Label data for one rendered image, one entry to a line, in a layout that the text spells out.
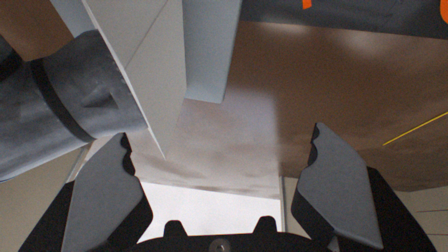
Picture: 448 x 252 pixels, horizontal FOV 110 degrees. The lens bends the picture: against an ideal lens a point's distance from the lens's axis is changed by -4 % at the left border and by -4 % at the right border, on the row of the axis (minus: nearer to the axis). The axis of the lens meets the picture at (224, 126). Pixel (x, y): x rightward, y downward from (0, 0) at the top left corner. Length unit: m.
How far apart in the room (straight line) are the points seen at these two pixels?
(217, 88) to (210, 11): 0.21
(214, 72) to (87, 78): 0.29
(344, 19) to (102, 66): 1.37
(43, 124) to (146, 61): 0.17
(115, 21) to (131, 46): 0.05
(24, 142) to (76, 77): 0.11
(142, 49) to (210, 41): 0.22
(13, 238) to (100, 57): 5.16
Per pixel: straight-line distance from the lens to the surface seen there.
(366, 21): 1.52
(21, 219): 5.36
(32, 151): 0.35
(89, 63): 0.30
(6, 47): 0.35
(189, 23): 0.41
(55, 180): 5.22
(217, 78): 0.49
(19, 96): 0.33
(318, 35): 1.47
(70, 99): 0.31
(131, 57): 0.21
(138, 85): 0.23
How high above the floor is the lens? 1.20
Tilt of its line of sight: 31 degrees down
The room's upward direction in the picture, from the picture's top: 173 degrees counter-clockwise
